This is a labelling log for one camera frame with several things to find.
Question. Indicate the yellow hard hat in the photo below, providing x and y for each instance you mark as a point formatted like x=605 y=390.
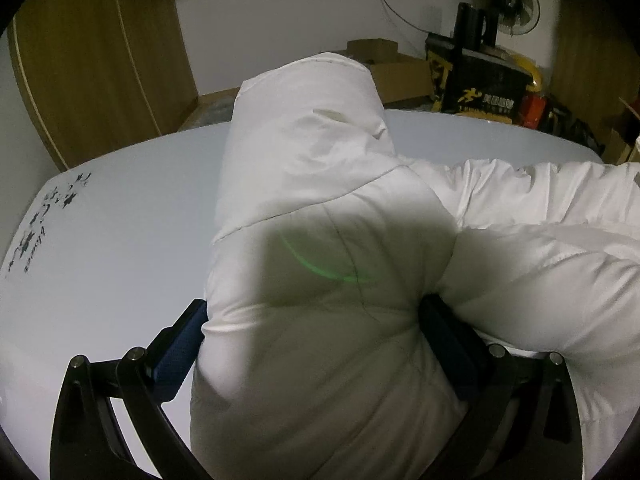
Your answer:
x=532 y=75

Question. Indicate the wooden wardrobe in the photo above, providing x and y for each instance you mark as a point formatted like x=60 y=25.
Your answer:
x=95 y=60

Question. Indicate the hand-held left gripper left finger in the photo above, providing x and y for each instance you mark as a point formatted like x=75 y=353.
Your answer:
x=172 y=360

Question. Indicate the black upright device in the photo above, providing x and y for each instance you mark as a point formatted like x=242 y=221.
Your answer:
x=470 y=25

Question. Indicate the white puffer jacket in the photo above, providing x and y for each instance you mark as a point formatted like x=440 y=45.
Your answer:
x=325 y=270

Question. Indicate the black and yellow box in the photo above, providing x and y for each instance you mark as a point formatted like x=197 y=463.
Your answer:
x=475 y=80

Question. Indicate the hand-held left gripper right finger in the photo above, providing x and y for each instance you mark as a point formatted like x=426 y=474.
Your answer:
x=452 y=345

